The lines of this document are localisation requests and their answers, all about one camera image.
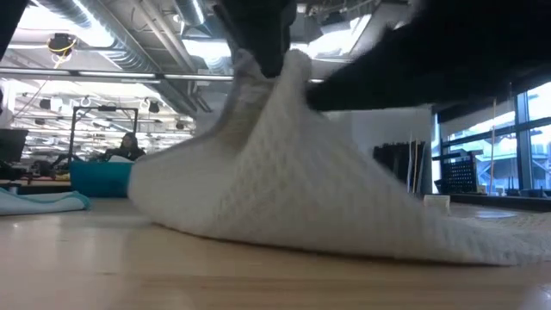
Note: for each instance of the black stand frame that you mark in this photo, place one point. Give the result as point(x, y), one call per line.
point(103, 108)

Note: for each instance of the black aluminium table frame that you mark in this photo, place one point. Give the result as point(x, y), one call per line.
point(499, 201)

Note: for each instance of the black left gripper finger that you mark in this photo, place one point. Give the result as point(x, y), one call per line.
point(269, 43)

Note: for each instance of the teal plastic bin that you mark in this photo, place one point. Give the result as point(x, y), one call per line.
point(101, 178)

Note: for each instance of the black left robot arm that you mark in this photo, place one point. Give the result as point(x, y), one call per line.
point(10, 21)

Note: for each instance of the silver ceiling duct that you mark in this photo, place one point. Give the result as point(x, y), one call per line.
point(125, 56)

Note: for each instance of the linear ceiling light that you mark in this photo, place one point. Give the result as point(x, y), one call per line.
point(198, 77)
point(86, 74)

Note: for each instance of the light blue microfiber towel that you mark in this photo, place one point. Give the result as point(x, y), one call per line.
point(39, 202)

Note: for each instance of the person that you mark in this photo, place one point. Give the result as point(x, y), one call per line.
point(129, 148)

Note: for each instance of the black monitor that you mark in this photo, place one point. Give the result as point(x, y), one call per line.
point(13, 145)

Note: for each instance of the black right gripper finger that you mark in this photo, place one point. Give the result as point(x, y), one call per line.
point(340, 92)

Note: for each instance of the black stacked panels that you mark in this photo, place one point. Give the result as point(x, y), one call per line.
point(398, 165)

